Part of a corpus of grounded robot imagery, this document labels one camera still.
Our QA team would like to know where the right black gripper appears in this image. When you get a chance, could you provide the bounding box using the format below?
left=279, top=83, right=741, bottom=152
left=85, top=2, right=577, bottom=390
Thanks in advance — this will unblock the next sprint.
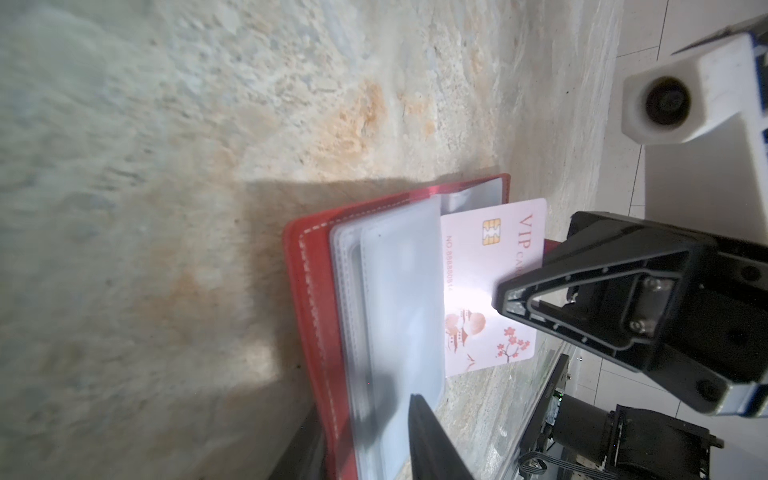
left=492, top=211, right=767, bottom=417

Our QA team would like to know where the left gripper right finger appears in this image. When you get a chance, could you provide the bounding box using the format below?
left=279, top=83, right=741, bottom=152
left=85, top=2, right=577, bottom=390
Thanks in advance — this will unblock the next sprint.
left=408, top=394, right=473, bottom=480

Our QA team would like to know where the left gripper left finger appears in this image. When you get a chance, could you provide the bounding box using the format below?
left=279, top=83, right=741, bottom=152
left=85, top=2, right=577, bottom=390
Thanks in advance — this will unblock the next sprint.
left=268, top=407, right=326, bottom=480

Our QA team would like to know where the white pink VIP card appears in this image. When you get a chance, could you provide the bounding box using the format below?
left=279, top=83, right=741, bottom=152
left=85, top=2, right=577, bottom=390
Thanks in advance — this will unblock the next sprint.
left=441, top=198, right=547, bottom=377

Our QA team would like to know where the red card holder wallet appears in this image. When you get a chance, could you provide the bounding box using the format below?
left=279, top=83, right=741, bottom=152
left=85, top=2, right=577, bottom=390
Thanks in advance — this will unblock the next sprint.
left=283, top=174, right=515, bottom=479

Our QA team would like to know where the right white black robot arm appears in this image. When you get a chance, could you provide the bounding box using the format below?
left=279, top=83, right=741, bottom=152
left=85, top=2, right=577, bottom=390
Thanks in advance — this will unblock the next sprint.
left=493, top=211, right=767, bottom=479

